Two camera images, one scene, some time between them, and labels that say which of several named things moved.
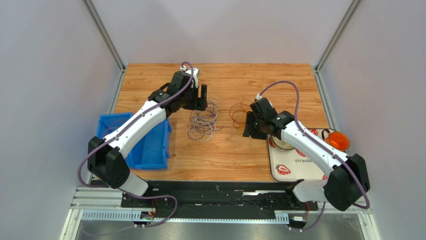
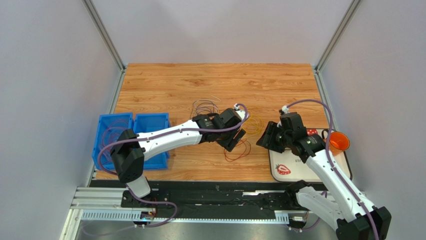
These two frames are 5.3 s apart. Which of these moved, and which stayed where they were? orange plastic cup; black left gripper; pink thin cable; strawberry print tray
Moved: black left gripper
Stayed: orange plastic cup; pink thin cable; strawberry print tray
